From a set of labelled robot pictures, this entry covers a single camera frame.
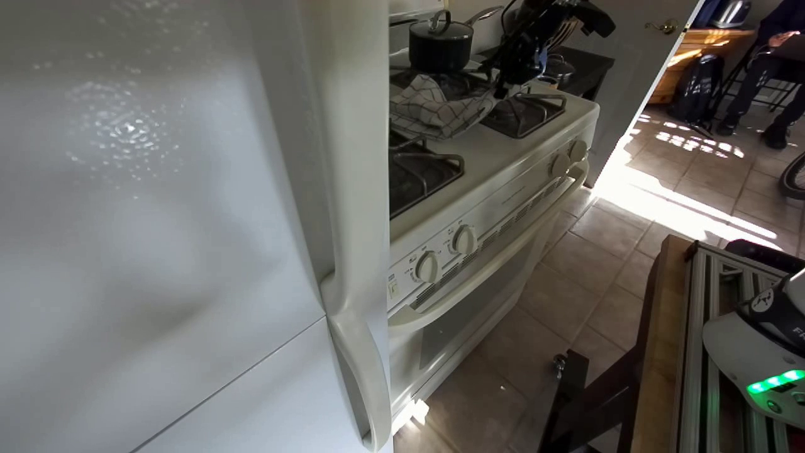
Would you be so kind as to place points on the black saucepan with lid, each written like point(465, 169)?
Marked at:
point(441, 45)

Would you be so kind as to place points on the white door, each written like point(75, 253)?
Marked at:
point(630, 83)

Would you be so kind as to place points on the wooden desk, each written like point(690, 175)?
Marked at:
point(713, 40)

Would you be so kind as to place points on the white stove knob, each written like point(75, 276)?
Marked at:
point(556, 164)
point(577, 150)
point(464, 240)
point(425, 268)

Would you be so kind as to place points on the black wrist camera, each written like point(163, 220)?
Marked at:
point(596, 16)

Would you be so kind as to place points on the wooden edged robot table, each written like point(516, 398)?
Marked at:
point(663, 352)

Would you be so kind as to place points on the brass door knob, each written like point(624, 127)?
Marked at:
point(663, 25)

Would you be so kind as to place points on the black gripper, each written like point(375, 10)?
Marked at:
point(550, 18)

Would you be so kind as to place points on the black metal stand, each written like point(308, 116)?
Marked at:
point(580, 404)

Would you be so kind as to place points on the white gas stove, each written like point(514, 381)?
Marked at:
point(503, 166)

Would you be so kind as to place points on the white checkered kitchen towel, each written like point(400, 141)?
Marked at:
point(444, 103)

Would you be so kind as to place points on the white refrigerator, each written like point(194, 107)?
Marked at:
point(166, 209)

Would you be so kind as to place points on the black flat device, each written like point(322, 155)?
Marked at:
point(757, 253)

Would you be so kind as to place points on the dark backpack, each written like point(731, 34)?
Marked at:
point(696, 89)

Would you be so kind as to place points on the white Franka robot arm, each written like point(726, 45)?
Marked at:
point(755, 342)

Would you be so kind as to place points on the metal burner grate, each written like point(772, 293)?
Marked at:
point(419, 177)
point(523, 116)

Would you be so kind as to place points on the seated person dark clothes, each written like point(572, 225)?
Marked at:
point(782, 13)

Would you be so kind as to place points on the black side table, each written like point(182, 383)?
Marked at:
point(586, 72)

